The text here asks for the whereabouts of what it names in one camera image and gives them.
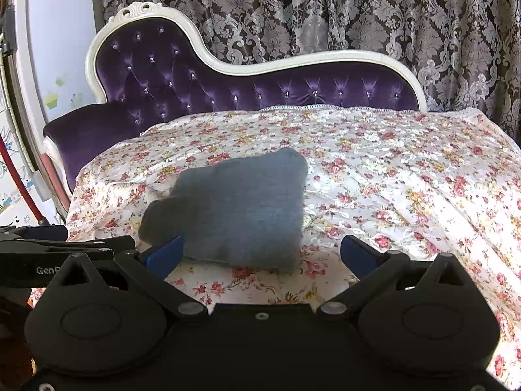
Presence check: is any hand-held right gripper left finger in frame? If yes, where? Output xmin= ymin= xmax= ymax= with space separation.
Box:
xmin=46 ymin=235 xmax=211 ymax=323

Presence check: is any floral satin blanket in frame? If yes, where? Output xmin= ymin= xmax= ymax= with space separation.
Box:
xmin=28 ymin=105 xmax=521 ymax=389

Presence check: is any grey damask curtain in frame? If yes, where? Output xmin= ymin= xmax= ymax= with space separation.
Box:
xmin=100 ymin=0 xmax=521 ymax=141

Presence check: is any purple tufted sofa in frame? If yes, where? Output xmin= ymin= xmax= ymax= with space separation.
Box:
xmin=43 ymin=2 xmax=427 ymax=214

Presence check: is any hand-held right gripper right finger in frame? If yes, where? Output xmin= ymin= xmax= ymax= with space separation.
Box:
xmin=315 ymin=234 xmax=479 ymax=323

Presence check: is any cupcake wall sticker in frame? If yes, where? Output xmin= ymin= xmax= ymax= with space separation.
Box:
xmin=44 ymin=74 xmax=68 ymax=110

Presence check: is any red tube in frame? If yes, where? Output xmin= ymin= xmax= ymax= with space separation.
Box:
xmin=0 ymin=134 xmax=49 ymax=226

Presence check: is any grey knit garment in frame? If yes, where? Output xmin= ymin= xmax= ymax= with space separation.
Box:
xmin=138 ymin=147 xmax=309 ymax=273

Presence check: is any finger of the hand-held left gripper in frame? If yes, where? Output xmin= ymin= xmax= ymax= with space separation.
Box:
xmin=0 ymin=225 xmax=69 ymax=243
xmin=0 ymin=235 xmax=137 ymax=262

